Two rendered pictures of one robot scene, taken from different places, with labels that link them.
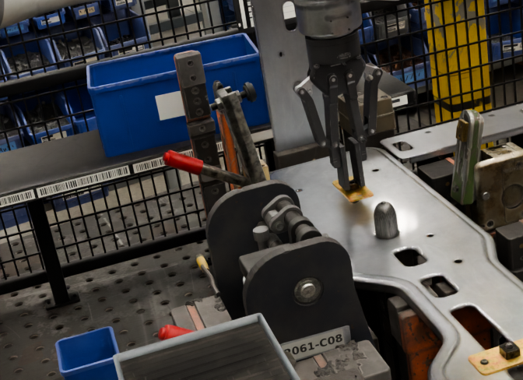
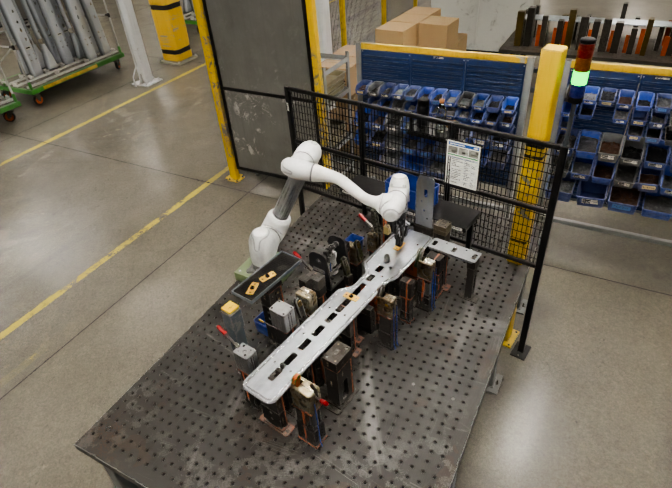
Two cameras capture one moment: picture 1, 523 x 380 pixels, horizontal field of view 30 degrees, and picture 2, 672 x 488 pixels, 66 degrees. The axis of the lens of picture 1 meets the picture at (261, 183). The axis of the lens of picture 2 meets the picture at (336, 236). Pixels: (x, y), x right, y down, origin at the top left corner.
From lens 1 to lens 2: 2.10 m
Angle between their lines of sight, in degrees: 46
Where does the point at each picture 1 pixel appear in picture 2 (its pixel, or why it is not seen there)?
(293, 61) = (424, 204)
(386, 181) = (412, 249)
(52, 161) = (376, 190)
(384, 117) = (442, 232)
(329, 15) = not seen: hidden behind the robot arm
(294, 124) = (421, 219)
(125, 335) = not seen: hidden behind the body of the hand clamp
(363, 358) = (318, 277)
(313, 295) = (319, 262)
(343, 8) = not seen: hidden behind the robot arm
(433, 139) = (442, 246)
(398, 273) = (371, 270)
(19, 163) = (372, 186)
